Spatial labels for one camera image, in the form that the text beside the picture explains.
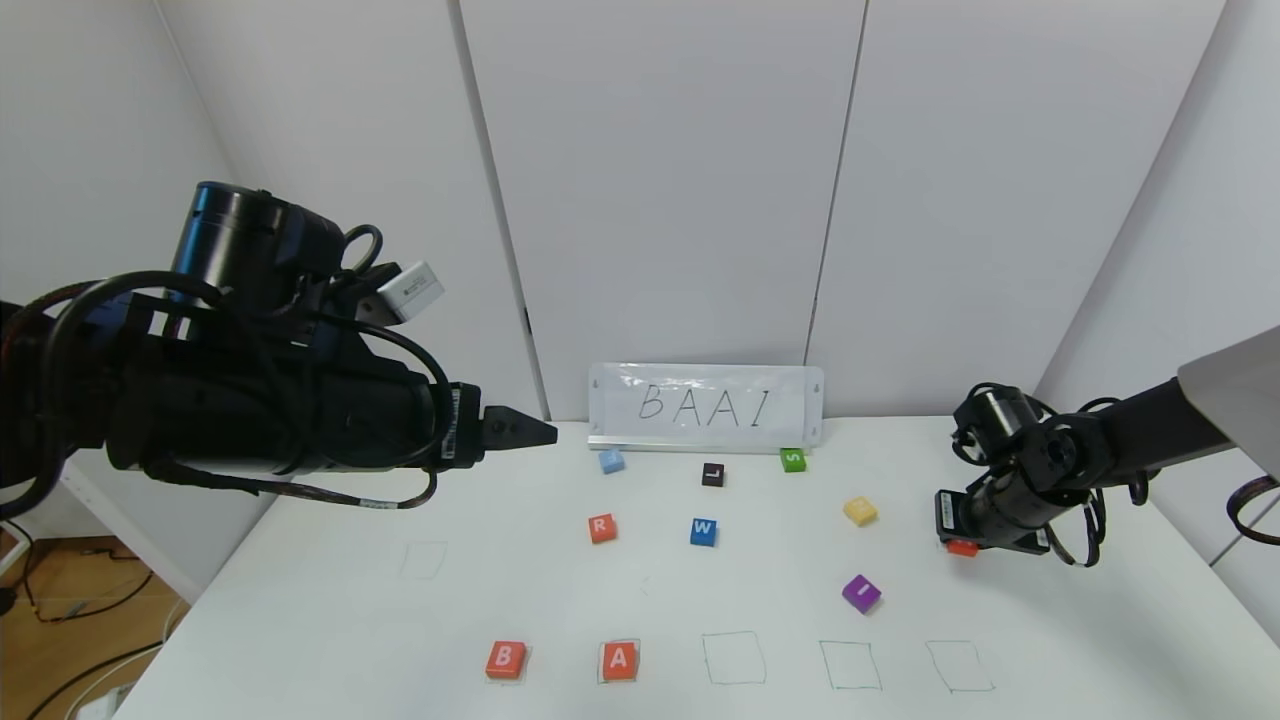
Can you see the green letter S block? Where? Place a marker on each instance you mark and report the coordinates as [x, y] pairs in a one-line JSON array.
[[793, 460]]

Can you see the orange letter B block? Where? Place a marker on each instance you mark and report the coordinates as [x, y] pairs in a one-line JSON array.
[[505, 660]]

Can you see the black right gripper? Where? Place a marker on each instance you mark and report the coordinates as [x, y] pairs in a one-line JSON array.
[[948, 517]]

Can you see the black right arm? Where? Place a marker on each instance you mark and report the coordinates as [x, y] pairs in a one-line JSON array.
[[1150, 430]]

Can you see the grey and black left arm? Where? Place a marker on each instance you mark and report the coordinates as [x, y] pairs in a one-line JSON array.
[[250, 400]]

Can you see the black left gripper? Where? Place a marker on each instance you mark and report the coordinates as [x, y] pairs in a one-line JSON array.
[[464, 425]]

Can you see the orange letter A block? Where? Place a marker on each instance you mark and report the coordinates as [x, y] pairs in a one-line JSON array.
[[962, 547], [619, 660]]

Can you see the orange letter R block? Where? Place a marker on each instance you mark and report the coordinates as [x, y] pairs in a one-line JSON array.
[[602, 528]]

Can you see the yellow letter block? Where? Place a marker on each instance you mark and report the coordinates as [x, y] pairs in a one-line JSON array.
[[860, 511]]

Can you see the light blue letter block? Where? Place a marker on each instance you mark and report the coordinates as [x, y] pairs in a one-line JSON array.
[[612, 461]]

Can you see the purple letter I block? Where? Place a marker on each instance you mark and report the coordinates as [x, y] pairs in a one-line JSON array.
[[861, 593]]

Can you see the blue letter W block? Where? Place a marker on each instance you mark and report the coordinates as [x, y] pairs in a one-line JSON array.
[[703, 532]]

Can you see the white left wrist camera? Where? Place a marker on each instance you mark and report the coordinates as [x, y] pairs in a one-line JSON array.
[[412, 290]]

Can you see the black letter L block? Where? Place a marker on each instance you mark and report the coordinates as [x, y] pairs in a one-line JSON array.
[[713, 475]]

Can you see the white BAAI sign board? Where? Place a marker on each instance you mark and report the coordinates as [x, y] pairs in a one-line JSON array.
[[705, 405]]

